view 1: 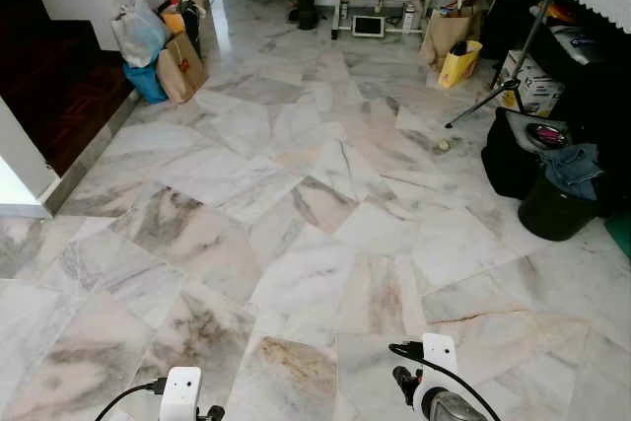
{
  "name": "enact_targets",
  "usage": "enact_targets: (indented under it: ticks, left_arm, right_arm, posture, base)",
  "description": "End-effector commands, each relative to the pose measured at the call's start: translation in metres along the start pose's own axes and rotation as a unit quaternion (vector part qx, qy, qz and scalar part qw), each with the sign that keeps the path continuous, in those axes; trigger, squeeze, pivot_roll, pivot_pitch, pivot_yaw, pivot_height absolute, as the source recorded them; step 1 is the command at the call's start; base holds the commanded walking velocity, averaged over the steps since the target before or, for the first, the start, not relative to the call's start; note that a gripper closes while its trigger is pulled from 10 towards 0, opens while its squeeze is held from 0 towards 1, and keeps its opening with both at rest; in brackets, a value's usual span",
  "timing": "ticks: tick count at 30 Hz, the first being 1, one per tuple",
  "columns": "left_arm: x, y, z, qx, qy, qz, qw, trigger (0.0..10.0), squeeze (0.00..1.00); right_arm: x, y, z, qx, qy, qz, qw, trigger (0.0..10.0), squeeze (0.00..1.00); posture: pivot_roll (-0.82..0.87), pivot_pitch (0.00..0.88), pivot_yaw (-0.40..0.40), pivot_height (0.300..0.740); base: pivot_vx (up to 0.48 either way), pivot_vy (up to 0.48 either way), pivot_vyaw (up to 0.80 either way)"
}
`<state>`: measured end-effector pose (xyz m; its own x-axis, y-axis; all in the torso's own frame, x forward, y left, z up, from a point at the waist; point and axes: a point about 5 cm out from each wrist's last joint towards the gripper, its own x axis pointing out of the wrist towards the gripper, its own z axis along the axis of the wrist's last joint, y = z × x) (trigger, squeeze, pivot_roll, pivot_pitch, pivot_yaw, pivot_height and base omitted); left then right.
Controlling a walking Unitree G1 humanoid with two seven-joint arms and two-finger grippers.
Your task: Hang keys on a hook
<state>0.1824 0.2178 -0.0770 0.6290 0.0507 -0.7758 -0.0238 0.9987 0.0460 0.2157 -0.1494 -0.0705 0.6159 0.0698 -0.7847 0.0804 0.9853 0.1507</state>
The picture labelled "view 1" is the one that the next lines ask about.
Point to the black fabric bag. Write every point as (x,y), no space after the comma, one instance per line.
(508,160)

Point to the white plastic bag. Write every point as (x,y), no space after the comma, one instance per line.
(138,32)

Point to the pink round item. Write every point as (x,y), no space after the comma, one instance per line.
(548,134)

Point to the blue denim cloth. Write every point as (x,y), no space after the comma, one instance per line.
(577,170)

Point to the black and orange bag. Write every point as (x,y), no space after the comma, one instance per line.
(187,15)

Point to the black bucket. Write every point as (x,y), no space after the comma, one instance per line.
(552,212)

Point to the dark wooden staircase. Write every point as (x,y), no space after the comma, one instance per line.
(54,76)

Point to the black tripod stand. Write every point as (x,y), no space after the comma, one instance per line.
(529,36)

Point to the large brown paper bag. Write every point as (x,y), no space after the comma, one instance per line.
(446,32)

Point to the white cardboard box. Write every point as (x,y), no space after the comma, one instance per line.
(532,88)

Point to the white framed tablet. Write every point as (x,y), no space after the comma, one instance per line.
(368,26)

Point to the blue bag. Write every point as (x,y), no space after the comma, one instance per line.
(148,83)

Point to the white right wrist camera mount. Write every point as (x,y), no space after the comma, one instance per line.
(440,352)

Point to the yellow shopping bag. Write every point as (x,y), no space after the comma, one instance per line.
(459,64)

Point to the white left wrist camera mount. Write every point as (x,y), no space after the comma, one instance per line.
(180,391)

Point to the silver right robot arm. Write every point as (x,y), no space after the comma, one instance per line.
(455,409)

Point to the small brown paper bag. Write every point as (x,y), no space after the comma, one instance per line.
(182,68)

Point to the green mat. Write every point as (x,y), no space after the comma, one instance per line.
(621,236)

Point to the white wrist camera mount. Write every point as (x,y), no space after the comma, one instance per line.
(180,391)
(440,352)

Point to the small pale ball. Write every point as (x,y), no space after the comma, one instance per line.
(446,145)

